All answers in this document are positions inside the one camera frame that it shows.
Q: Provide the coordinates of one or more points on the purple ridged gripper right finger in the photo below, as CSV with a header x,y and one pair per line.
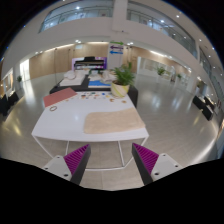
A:
x,y
153,166

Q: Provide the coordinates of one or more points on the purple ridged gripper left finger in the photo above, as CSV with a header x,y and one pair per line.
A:
x,y
70,167

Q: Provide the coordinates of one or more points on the beige towel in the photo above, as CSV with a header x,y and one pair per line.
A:
x,y
110,122

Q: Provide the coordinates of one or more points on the white table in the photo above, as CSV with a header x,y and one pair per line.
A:
x,y
64,121

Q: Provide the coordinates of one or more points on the black table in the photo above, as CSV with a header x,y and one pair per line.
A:
x,y
132,93

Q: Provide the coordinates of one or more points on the red mat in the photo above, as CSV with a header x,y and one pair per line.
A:
x,y
58,96

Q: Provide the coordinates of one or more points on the blue mat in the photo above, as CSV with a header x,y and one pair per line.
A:
x,y
98,84

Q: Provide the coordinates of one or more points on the white folded cloth pile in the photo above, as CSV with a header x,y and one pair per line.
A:
x,y
73,78

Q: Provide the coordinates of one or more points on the potted green plant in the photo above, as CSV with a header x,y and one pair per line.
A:
x,y
124,80

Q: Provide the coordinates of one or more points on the black piano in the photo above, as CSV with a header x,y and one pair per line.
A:
x,y
96,63

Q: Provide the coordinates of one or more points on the direction sign pillar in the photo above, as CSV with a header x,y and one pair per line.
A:
x,y
115,54

